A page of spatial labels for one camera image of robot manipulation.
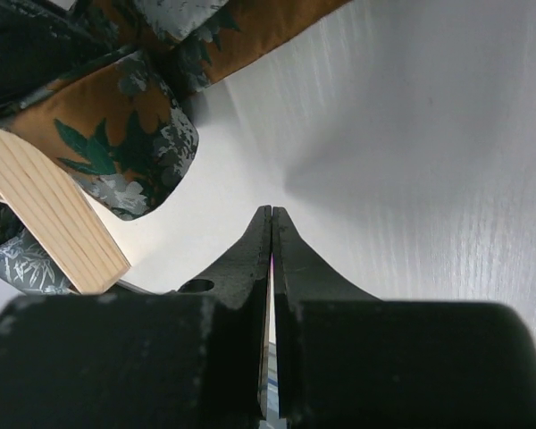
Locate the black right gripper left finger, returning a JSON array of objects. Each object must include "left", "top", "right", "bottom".
[{"left": 0, "top": 206, "right": 272, "bottom": 428}]

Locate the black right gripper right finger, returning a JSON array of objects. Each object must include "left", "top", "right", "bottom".
[{"left": 272, "top": 207, "right": 536, "bottom": 428}]

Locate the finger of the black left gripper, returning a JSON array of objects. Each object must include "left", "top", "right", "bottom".
[{"left": 0, "top": 1, "right": 120, "bottom": 107}]

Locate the orange grey patterned tie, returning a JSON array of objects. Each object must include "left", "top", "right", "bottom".
[{"left": 0, "top": 1, "right": 339, "bottom": 221}]

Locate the wooden grid organizer tray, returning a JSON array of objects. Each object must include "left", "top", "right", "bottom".
[{"left": 0, "top": 130, "right": 130, "bottom": 294}]

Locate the rolled grey leaf-pattern tie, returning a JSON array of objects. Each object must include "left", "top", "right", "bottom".
[{"left": 0, "top": 202, "right": 72, "bottom": 295}]

